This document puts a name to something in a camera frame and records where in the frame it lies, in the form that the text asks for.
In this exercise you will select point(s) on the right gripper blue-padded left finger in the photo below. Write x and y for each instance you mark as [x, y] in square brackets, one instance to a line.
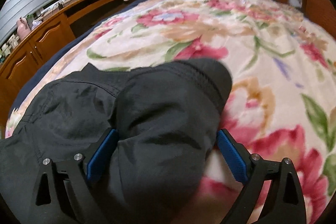
[66, 191]

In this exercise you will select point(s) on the wooden desk cabinet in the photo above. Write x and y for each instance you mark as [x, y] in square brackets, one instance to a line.
[44, 41]

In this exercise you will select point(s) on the black zip jacket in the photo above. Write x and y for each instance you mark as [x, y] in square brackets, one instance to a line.
[166, 120]

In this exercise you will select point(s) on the pink bottle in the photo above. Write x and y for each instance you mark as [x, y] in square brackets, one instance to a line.
[23, 28]

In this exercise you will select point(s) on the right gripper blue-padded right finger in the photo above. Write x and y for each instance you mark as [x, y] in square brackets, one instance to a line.
[284, 202]

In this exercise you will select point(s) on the floral bed blanket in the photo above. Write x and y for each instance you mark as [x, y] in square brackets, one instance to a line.
[282, 102]

